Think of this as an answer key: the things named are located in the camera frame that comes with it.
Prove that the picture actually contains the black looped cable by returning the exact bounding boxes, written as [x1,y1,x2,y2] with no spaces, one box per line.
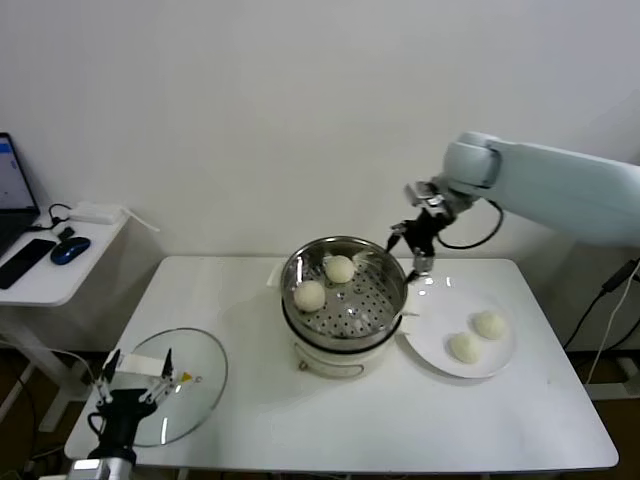
[27,202,71,234]

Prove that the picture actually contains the stainless steel steamer basket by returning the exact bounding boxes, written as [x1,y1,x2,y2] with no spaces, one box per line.
[269,235,420,347]

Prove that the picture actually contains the white floor cable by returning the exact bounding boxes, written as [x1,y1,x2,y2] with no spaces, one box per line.
[47,348,99,389]

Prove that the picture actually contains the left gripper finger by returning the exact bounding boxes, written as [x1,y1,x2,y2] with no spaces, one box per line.
[94,348,123,406]
[138,348,180,405]

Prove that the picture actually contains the white steamed baozi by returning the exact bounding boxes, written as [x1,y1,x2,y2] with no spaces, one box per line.
[324,254,356,284]
[472,309,509,341]
[293,280,327,314]
[446,332,483,362]

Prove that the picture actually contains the white rectangular adapter box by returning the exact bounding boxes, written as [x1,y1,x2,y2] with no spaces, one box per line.
[68,201,122,225]

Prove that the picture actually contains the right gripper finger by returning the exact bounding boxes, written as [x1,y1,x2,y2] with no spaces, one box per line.
[384,222,410,254]
[407,249,437,284]

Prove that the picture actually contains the blue computer mouse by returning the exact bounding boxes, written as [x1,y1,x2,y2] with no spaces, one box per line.
[49,236,92,265]

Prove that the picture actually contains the white round plate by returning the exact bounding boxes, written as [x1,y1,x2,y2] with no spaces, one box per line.
[397,276,517,379]

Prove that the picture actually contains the white hanging cable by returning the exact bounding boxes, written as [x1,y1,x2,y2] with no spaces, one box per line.
[587,259,640,386]

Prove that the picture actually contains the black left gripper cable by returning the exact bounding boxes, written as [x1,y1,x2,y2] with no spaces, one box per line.
[87,412,109,444]

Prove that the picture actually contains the black cable with adapter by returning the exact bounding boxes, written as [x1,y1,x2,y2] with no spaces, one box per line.
[564,258,640,350]

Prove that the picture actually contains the black laptop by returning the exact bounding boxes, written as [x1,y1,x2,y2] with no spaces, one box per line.
[0,132,42,257]

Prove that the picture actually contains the black smartphone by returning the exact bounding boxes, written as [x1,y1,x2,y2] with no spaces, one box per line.
[0,238,57,290]

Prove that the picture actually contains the glass pot lid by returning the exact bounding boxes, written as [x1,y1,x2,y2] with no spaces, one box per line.
[118,327,229,448]

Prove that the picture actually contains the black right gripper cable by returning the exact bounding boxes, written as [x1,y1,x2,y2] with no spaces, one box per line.
[437,199,505,250]

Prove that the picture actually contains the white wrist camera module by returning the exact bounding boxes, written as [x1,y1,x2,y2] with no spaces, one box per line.
[403,181,447,210]

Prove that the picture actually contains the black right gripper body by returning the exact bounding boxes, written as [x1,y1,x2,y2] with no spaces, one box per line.
[403,208,454,257]

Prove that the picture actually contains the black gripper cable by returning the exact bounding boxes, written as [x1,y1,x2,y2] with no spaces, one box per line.
[437,199,505,250]
[87,412,109,444]

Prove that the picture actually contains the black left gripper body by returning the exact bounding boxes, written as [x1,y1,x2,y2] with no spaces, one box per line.
[88,388,158,460]

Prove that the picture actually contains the white electric cooker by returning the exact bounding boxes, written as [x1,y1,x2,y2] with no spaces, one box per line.
[269,262,420,382]

